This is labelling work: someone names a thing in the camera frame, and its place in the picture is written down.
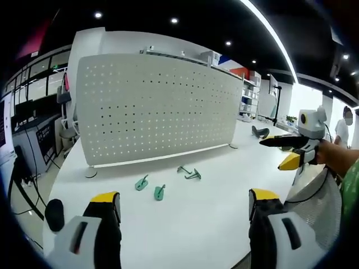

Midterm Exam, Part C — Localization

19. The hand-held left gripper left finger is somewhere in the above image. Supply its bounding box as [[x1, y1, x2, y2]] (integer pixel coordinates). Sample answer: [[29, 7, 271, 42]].
[[44, 191, 123, 269]]

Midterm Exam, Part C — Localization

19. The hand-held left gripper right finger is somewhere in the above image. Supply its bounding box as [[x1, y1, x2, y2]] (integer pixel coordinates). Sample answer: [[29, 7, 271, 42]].
[[248, 188, 319, 269]]

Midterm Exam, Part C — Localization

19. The white perforated mounting plate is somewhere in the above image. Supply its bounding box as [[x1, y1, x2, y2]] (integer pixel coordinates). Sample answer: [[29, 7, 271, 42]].
[[75, 53, 243, 179]]

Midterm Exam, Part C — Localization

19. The person's right hand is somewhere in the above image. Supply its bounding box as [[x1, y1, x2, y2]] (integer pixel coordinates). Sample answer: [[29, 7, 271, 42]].
[[314, 140, 342, 176]]

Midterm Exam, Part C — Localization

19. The black curved headset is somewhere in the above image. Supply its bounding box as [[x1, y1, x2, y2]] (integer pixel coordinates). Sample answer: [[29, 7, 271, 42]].
[[251, 125, 271, 140]]

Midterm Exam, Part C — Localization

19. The black pole stand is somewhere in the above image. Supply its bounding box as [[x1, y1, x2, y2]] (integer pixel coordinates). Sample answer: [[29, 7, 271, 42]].
[[257, 85, 283, 127]]

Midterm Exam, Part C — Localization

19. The black foam-covered knob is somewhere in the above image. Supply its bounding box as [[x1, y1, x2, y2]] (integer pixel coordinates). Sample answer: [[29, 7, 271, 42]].
[[44, 198, 66, 233]]

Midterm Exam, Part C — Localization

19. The grey mesh chair back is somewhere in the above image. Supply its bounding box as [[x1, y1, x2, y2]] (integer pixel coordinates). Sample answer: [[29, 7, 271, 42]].
[[285, 167, 344, 251]]

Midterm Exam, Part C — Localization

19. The white storage shelf rack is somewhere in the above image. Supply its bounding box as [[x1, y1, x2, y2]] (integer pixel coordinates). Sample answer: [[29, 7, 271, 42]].
[[238, 67, 262, 122]]

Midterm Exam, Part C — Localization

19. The black counter with signs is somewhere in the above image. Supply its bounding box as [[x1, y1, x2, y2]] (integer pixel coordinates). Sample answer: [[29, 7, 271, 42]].
[[11, 113, 64, 169]]

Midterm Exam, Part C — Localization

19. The grey office chair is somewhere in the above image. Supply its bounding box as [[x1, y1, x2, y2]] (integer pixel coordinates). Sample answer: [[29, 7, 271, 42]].
[[57, 73, 80, 154]]

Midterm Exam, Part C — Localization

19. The black floor cable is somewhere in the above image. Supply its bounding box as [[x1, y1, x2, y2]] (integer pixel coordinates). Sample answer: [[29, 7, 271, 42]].
[[7, 127, 61, 222]]

